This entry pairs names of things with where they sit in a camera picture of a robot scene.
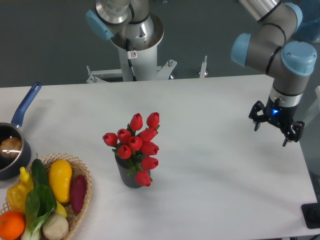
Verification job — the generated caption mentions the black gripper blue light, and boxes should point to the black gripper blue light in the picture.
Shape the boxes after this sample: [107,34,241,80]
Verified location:
[248,97,305,147]

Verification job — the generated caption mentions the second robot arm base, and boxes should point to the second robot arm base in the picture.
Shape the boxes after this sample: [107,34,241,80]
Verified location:
[85,0,164,51]

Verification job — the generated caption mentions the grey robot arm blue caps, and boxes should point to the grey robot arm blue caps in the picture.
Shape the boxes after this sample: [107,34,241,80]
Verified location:
[231,0,317,146]

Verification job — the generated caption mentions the dark grey ribbed vase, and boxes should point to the dark grey ribbed vase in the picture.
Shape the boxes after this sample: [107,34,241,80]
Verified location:
[114,154,152,189]

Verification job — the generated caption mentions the black device at table edge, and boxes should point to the black device at table edge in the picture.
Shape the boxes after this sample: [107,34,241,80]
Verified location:
[301,203,320,229]

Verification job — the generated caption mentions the red tulip bouquet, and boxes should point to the red tulip bouquet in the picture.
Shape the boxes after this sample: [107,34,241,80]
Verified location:
[102,112,160,171]

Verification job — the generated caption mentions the purple sweet potato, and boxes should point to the purple sweet potato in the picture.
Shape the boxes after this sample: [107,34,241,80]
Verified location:
[70,174,87,214]

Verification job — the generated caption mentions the yellow squash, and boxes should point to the yellow squash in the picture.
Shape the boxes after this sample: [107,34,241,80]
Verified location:
[48,159,73,204]

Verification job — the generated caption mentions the green cucumber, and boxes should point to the green cucumber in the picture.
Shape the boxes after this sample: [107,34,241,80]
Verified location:
[31,158,50,188]

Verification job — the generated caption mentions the beige onion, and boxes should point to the beige onion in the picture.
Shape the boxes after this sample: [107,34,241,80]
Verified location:
[42,213,69,240]

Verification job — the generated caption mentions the green bok choy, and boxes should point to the green bok choy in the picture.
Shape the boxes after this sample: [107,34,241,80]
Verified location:
[21,184,57,240]

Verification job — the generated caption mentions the yellow bell pepper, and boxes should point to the yellow bell pepper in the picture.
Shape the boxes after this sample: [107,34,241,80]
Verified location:
[6,166,34,214]

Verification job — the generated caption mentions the orange fruit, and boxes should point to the orange fruit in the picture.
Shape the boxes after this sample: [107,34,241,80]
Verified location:
[0,210,26,240]

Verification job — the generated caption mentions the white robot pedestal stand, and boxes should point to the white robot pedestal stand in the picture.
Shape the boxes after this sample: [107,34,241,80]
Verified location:
[86,44,209,84]

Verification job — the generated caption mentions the black cable on pedestal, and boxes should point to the black cable on pedestal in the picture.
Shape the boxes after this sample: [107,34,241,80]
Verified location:
[125,38,138,82]

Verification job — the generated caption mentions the blue saucepan with handle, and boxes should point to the blue saucepan with handle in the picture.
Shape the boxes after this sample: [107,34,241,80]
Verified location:
[0,82,42,181]

